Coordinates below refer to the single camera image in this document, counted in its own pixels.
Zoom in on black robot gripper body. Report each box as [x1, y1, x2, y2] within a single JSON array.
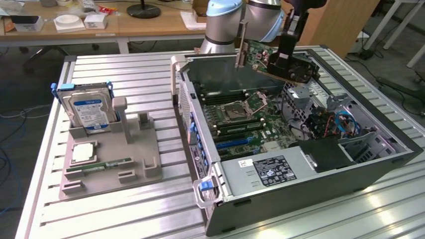
[[284, 0, 328, 18]]

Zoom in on green graphics card black fan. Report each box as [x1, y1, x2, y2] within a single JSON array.
[[233, 21, 322, 85]]

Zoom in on wooden cabinet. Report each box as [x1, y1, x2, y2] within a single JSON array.
[[291, 0, 380, 59]]

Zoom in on metal socket cover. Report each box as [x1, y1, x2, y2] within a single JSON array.
[[243, 91, 270, 116]]

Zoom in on perforated metal disk bay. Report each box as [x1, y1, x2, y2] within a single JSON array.
[[280, 79, 334, 125]]

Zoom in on brown cardboard box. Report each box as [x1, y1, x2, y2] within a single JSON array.
[[191, 0, 209, 16]]

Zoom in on white paper stack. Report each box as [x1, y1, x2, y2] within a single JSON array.
[[179, 10, 209, 31]]

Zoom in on CPU socket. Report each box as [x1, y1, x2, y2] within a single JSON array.
[[221, 101, 249, 120]]

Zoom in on green RAM stick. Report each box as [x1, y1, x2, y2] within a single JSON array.
[[65, 159, 133, 173], [217, 119, 266, 136]]

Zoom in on black floor stand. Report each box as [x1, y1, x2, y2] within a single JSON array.
[[374, 74, 425, 100]]

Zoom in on wooden desk white legs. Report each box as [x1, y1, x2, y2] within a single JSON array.
[[0, 0, 299, 54]]

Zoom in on blue expansion slot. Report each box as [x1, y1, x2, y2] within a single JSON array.
[[214, 137, 249, 150]]

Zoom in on black round lamp base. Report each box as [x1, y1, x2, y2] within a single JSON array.
[[125, 0, 162, 19]]

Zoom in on black plastic shroud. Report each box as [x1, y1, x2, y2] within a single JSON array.
[[295, 138, 358, 174]]

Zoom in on silver drive cage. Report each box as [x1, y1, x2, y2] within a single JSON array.
[[336, 129, 404, 164]]

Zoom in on red packet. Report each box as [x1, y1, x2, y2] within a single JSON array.
[[98, 6, 119, 16]]

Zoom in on grey power supply unit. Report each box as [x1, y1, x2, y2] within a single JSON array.
[[219, 146, 319, 197]]

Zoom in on small white carton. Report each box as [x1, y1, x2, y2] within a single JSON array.
[[82, 13, 109, 30]]

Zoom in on black open PC case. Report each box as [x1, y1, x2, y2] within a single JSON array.
[[169, 48, 425, 237]]

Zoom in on hard disk in blue caddy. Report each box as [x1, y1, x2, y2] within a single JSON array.
[[47, 81, 115, 136]]

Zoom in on white square round-hole container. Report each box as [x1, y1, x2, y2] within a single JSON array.
[[51, 14, 86, 33]]

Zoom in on silver CPU chip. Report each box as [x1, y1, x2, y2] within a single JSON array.
[[70, 143, 94, 164]]

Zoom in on grey printed parts rack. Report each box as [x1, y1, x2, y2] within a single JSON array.
[[57, 97, 163, 201]]

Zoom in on black chair base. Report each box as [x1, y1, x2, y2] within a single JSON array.
[[17, 43, 99, 74]]

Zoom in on white box black lid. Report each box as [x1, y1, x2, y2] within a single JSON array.
[[7, 15, 45, 32]]

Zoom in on white table frame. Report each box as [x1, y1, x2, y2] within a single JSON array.
[[360, 0, 425, 68]]

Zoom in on red wire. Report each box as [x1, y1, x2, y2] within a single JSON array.
[[323, 112, 352, 137]]

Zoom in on blue wire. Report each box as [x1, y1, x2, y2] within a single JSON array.
[[334, 111, 360, 136]]

